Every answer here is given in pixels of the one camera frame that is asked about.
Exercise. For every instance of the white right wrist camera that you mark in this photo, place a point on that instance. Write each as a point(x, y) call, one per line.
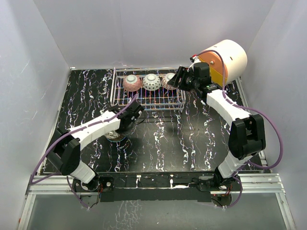
point(194, 59)

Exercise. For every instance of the aluminium rail frame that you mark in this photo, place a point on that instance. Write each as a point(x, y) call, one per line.
point(190, 141)

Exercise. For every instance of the pink floral bowl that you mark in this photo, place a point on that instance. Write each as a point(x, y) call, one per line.
point(112, 134)
point(132, 83)

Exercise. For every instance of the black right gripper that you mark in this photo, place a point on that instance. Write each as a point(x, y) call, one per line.
point(182, 73)

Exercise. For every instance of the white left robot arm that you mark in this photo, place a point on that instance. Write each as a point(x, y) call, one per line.
point(64, 151)

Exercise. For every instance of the white bowl brown diamonds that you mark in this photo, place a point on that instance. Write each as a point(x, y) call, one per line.
point(151, 82)

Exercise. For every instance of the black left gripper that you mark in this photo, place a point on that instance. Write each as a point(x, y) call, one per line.
point(133, 122)

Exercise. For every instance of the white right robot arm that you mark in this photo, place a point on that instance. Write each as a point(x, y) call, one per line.
point(247, 135)

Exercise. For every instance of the white wire dish rack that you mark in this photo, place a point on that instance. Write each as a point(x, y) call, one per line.
point(161, 99)

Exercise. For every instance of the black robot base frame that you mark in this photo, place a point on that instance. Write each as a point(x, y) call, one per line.
point(151, 186)

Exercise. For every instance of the round white mini drawer cabinet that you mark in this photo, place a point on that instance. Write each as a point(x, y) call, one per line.
point(227, 61)

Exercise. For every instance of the white bowl red lattice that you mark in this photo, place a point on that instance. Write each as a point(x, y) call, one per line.
point(165, 79)

